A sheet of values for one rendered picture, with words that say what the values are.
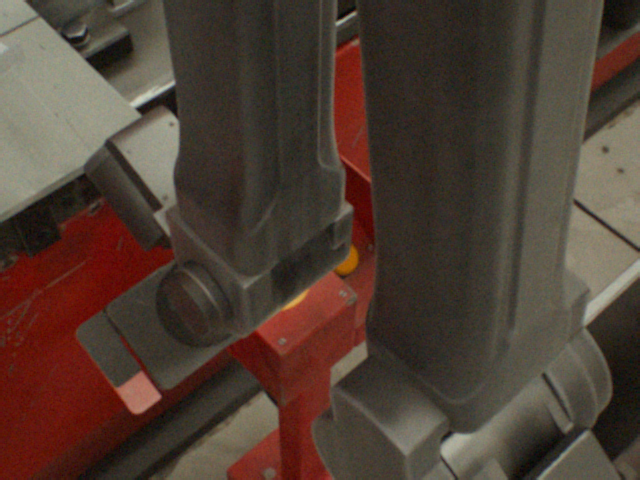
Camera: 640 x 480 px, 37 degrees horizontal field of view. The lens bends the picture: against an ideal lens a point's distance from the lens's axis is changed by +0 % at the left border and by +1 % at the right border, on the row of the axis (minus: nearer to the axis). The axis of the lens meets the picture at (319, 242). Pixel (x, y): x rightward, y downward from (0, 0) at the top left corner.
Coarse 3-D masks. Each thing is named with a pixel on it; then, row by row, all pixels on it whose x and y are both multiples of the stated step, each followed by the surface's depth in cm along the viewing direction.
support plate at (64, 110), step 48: (0, 0) 88; (48, 48) 85; (0, 96) 81; (48, 96) 81; (96, 96) 81; (0, 144) 78; (48, 144) 78; (96, 144) 78; (0, 192) 76; (48, 192) 77
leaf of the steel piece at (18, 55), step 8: (0, 48) 84; (8, 48) 81; (16, 48) 82; (0, 56) 81; (8, 56) 82; (16, 56) 82; (0, 64) 82; (8, 64) 82; (16, 64) 83; (0, 72) 82; (8, 72) 83
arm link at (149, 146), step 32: (128, 128) 50; (160, 128) 50; (96, 160) 51; (128, 160) 49; (160, 160) 50; (128, 192) 51; (160, 192) 49; (128, 224) 52; (160, 224) 49; (192, 288) 44; (192, 320) 46; (224, 320) 45
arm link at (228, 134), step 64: (192, 0) 31; (256, 0) 30; (320, 0) 32; (192, 64) 35; (256, 64) 32; (320, 64) 35; (192, 128) 38; (256, 128) 35; (320, 128) 38; (192, 192) 41; (256, 192) 38; (320, 192) 41; (192, 256) 45; (256, 256) 41; (320, 256) 45; (256, 320) 44
